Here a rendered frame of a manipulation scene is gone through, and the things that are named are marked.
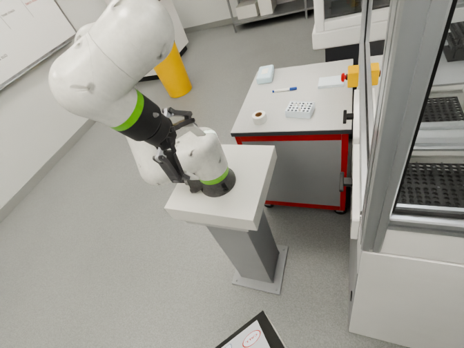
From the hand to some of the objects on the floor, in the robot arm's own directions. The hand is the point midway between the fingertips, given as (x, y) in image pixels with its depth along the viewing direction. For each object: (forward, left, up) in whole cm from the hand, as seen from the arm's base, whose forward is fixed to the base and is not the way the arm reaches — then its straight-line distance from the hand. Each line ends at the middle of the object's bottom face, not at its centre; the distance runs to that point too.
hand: (196, 155), depth 74 cm
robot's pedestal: (-2, +12, -111) cm, 112 cm away
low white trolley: (+24, +80, -110) cm, 138 cm away
